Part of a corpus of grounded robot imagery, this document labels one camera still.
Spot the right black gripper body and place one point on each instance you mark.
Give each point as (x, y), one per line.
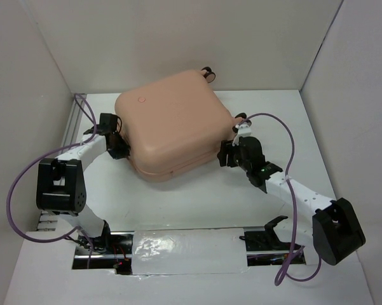
(245, 164)

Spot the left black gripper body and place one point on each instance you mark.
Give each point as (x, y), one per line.
(120, 147)

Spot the pink suitcase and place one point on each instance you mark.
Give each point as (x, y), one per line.
(174, 125)

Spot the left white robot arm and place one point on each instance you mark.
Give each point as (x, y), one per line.
(61, 186)

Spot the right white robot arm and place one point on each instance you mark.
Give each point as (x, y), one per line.
(336, 231)

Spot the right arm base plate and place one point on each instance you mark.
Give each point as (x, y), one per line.
(263, 246)

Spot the aluminium rail frame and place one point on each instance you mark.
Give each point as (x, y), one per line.
(47, 221)

